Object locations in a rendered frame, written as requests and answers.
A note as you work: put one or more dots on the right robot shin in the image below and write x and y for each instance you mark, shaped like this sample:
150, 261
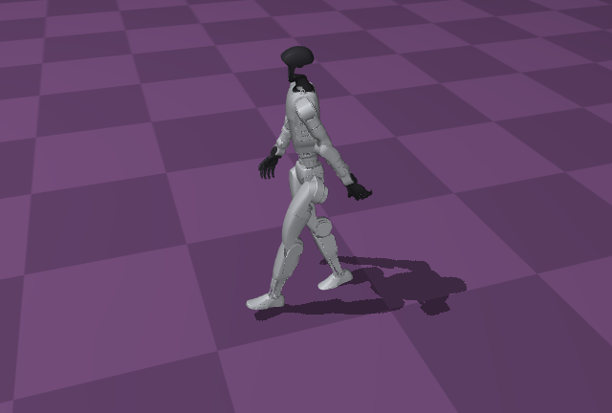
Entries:
328, 248

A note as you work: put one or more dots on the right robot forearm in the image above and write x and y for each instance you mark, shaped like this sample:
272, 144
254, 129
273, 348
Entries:
283, 141

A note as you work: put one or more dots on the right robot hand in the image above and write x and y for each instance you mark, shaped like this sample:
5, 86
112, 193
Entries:
269, 163

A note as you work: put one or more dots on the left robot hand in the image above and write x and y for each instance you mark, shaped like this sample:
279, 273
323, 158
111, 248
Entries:
357, 190

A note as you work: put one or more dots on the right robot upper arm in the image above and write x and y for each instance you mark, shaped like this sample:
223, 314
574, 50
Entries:
286, 120

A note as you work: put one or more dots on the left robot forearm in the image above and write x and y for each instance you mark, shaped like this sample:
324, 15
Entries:
333, 158

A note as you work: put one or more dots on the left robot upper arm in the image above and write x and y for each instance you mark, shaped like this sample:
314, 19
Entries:
307, 113

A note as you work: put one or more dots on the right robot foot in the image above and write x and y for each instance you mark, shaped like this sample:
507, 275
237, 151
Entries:
332, 282

